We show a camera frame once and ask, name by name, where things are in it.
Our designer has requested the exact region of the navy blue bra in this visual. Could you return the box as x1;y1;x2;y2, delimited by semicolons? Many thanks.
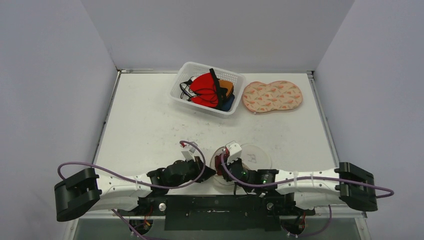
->
218;94;235;112

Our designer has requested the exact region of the white plastic basket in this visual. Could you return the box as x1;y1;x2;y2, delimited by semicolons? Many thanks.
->
170;61;246;118

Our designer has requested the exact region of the black and white bra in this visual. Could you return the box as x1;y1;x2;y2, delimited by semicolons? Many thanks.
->
179;76;198;102

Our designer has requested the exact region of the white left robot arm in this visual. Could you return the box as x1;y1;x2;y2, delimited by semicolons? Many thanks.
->
54;156;216;222

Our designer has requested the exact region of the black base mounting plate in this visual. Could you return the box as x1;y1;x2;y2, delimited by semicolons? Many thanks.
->
118;194;316;232

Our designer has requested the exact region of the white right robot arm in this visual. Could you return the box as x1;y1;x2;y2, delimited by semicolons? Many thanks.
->
216;157;378;215

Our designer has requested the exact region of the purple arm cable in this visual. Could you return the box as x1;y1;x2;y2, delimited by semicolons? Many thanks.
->
220;150;395;199
57;140;207;190

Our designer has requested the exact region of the white round mesh laundry bag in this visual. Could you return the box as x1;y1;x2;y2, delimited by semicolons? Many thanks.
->
209;143;272;194

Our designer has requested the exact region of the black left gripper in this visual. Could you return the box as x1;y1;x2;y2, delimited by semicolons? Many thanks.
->
168;156;215;189

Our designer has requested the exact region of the dark red garment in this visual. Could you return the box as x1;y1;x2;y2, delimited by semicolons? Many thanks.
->
214;153;228;177

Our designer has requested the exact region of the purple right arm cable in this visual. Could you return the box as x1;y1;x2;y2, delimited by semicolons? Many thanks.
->
220;150;395;199

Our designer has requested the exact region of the orange bra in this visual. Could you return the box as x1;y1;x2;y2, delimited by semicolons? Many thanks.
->
218;79;234;99

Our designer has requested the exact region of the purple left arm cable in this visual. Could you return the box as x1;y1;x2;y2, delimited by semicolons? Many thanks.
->
57;140;207;190

